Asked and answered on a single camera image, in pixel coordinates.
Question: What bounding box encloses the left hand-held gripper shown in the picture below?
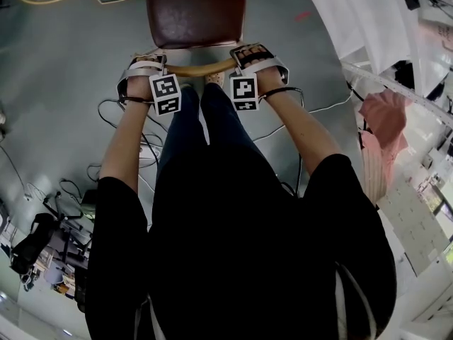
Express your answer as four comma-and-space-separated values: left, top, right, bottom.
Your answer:
117, 54, 183, 117

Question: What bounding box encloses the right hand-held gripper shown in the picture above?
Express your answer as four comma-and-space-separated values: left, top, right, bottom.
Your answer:
229, 42, 290, 112

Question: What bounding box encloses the wooden chair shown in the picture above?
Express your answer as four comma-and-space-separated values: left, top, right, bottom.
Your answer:
132, 0, 248, 79

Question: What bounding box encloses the person's left forearm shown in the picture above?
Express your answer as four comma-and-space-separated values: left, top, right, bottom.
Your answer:
98, 99, 159, 191

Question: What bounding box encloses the person's right forearm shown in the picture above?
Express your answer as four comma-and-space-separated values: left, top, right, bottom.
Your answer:
260, 91, 343, 179

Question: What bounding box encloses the person's left hand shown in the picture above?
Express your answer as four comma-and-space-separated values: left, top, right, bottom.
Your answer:
123, 78, 156, 101

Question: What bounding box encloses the person's right hand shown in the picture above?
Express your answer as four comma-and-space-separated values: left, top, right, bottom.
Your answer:
238, 46, 285, 97

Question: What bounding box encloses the person's right shoe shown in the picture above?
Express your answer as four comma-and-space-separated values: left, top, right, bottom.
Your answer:
205, 71, 228, 89

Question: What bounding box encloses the person's right leg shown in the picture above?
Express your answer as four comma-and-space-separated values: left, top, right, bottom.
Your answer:
200, 82, 275, 169

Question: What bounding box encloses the person's leg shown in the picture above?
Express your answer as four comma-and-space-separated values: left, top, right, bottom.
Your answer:
200, 82, 275, 169
156, 86, 210, 182

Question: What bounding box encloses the person's left leg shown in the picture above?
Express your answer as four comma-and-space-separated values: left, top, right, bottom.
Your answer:
156, 86, 210, 182

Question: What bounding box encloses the white power strip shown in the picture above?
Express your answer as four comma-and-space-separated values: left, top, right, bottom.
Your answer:
139, 142, 162, 168

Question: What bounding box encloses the dark green helmet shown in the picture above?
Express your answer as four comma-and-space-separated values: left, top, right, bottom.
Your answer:
80, 188, 98, 220

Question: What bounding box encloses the pink cloth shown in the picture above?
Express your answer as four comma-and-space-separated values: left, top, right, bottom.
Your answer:
358, 92, 411, 156

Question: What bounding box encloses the person's black top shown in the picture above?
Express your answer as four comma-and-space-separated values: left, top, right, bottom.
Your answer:
84, 147, 398, 340

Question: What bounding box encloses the wooden slatted panel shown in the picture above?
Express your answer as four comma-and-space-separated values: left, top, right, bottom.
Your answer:
360, 146, 394, 202

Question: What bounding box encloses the black cable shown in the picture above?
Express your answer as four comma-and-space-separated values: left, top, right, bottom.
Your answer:
260, 86, 306, 198
97, 96, 169, 135

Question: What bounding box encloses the white cable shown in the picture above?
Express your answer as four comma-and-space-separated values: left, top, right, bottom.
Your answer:
252, 93, 353, 143

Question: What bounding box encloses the white perforated metal rail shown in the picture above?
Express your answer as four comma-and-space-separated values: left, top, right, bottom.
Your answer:
340, 62, 453, 128

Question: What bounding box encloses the white shoulder strap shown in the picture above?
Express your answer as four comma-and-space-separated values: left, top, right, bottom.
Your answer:
334, 263, 377, 340
134, 294, 164, 340

